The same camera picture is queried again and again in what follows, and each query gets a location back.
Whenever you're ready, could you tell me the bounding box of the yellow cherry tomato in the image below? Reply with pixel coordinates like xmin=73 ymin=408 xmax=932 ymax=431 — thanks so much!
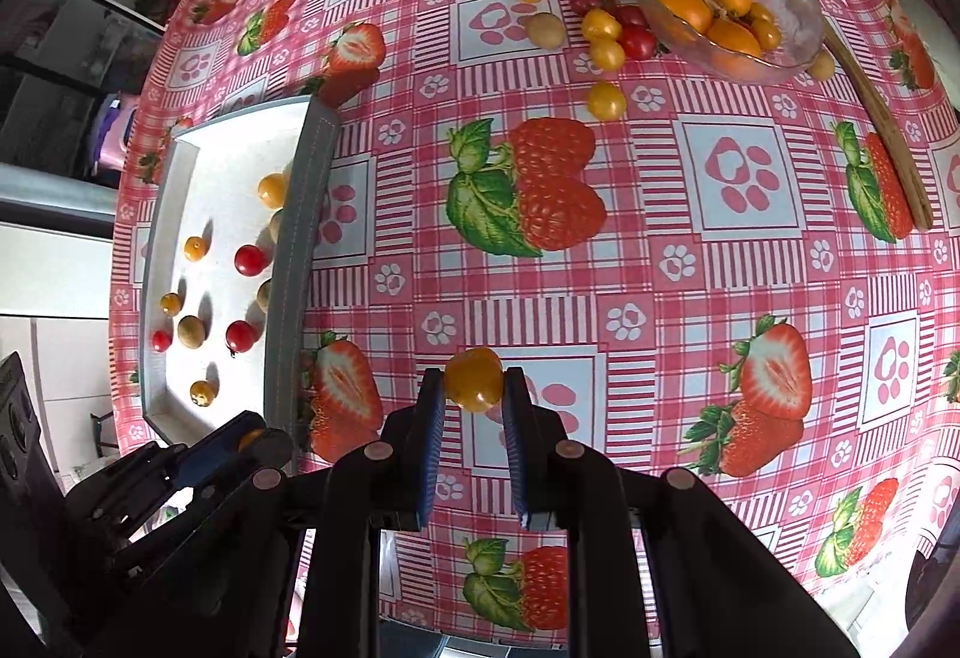
xmin=443 ymin=348 xmax=505 ymax=414

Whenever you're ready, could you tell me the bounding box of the brown kiwi berry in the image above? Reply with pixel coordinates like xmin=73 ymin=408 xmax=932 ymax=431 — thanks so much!
xmin=176 ymin=315 xmax=206 ymax=349

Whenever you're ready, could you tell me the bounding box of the red cherry tomato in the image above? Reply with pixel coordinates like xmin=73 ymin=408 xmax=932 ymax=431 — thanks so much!
xmin=233 ymin=243 xmax=268 ymax=277

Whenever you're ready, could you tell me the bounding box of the white rectangular tray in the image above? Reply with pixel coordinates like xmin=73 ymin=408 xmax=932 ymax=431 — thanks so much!
xmin=139 ymin=97 xmax=342 ymax=445

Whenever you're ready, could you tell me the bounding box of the pink strawberry pattern tablecloth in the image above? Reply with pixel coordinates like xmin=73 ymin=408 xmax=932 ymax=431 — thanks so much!
xmin=110 ymin=0 xmax=958 ymax=656

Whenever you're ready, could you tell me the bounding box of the pink plastic stool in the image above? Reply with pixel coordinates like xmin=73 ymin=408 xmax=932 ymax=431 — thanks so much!
xmin=88 ymin=92 xmax=140 ymax=172

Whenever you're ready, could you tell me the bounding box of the long wooden stick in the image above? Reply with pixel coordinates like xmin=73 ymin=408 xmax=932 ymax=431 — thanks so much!
xmin=823 ymin=20 xmax=932 ymax=232

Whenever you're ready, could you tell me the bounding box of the clear glass fruit bowl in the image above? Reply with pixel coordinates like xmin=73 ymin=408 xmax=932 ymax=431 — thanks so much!
xmin=638 ymin=0 xmax=823 ymax=84

